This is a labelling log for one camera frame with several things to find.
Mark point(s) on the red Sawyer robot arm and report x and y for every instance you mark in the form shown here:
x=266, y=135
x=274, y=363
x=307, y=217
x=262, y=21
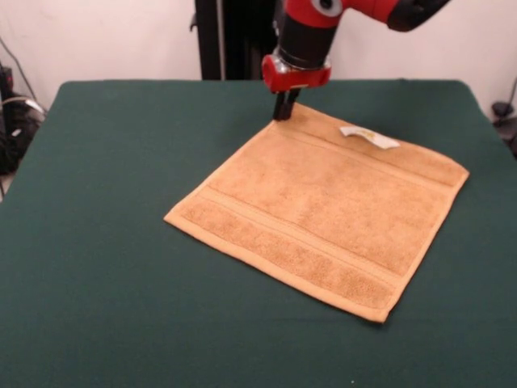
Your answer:
x=311, y=28

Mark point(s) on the black equipment bundle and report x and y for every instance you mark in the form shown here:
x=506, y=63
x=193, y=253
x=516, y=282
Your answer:
x=16, y=137

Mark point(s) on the black wall plug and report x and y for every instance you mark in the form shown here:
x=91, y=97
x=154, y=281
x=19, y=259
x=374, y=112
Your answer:
x=6, y=77

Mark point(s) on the dark green table cloth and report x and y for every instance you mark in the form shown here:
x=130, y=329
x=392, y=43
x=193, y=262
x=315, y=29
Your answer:
x=121, y=283

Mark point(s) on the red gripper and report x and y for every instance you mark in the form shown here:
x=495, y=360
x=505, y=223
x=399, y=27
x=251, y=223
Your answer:
x=295, y=77

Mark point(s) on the tan terry towel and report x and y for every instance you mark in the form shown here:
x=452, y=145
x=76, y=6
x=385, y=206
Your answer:
x=323, y=218

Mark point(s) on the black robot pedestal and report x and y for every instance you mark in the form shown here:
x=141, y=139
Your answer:
x=230, y=40

